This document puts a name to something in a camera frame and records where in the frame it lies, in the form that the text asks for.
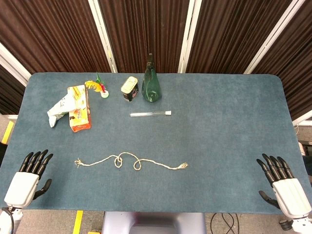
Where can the white crumpled snack bag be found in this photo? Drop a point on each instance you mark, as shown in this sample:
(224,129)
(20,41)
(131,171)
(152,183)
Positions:
(61,107)

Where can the colourful feather shuttlecock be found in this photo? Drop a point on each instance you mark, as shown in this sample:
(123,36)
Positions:
(97,86)

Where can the blue table mat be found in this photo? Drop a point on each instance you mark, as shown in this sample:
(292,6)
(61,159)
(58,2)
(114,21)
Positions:
(170,141)

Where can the green glass bottle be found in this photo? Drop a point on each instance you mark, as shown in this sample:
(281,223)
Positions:
(151,83)

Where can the clear glass test tube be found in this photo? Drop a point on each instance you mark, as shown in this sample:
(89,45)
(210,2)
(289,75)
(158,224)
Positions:
(150,113)

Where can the white partition frame post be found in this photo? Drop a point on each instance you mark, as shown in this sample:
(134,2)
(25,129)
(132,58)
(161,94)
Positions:
(273,34)
(14,65)
(187,34)
(102,34)

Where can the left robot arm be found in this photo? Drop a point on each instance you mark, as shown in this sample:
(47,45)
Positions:
(9,219)

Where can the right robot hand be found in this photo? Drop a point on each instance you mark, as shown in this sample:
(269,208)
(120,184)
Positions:
(288,192)

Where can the black and gold tin can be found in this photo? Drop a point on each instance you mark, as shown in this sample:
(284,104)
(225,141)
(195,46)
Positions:
(129,89)

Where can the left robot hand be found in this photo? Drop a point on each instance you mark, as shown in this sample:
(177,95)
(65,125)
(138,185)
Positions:
(22,186)

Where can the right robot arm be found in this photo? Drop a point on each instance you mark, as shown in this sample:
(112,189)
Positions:
(298,223)

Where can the orange biscuit box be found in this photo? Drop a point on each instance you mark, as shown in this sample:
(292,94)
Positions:
(80,109)

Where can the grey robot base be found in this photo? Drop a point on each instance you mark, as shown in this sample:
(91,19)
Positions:
(153,223)

